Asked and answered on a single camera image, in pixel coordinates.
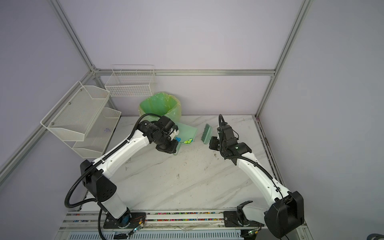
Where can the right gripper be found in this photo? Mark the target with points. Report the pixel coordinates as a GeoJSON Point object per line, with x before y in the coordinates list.
{"type": "Point", "coordinates": [211, 145]}

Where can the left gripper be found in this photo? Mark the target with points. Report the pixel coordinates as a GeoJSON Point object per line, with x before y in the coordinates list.
{"type": "Point", "coordinates": [172, 149]}

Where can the green hand brush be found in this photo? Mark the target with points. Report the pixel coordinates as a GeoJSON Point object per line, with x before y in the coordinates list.
{"type": "Point", "coordinates": [207, 134]}

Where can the green plastic dustpan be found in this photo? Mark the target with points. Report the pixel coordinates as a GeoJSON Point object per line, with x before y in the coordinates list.
{"type": "Point", "coordinates": [186, 132]}

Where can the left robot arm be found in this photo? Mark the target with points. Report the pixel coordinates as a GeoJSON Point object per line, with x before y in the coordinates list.
{"type": "Point", "coordinates": [99, 173]}

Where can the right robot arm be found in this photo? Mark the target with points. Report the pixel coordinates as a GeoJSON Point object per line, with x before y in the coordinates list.
{"type": "Point", "coordinates": [285, 210]}

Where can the yellow-green bin liner bag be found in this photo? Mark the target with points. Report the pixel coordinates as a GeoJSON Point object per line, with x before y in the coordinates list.
{"type": "Point", "coordinates": [159, 103]}

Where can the green plastic trash bin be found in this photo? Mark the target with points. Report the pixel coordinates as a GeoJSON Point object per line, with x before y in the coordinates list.
{"type": "Point", "coordinates": [159, 105]}

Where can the green and blue paper scrap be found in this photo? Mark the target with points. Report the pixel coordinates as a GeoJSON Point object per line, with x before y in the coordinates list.
{"type": "Point", "coordinates": [186, 142]}

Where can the white mesh two-tier shelf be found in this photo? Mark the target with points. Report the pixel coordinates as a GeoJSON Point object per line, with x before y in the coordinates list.
{"type": "Point", "coordinates": [83, 121]}

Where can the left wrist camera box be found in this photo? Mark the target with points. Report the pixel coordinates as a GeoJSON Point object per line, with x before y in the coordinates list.
{"type": "Point", "coordinates": [175, 130]}

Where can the white wire basket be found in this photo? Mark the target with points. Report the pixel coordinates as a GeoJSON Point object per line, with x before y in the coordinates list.
{"type": "Point", "coordinates": [132, 81]}

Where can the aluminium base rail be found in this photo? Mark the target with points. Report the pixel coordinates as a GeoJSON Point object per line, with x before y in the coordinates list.
{"type": "Point", "coordinates": [163, 225]}

